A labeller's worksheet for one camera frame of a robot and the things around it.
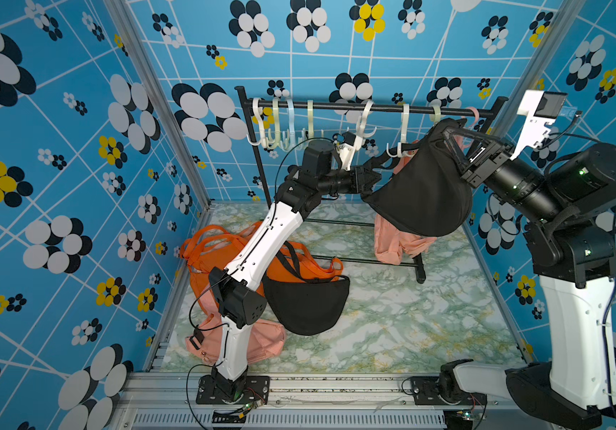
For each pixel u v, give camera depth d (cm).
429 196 51
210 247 104
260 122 69
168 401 72
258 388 74
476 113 61
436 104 90
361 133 72
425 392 73
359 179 63
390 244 84
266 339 78
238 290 47
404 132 64
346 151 63
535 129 36
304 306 89
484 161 37
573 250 33
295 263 93
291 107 64
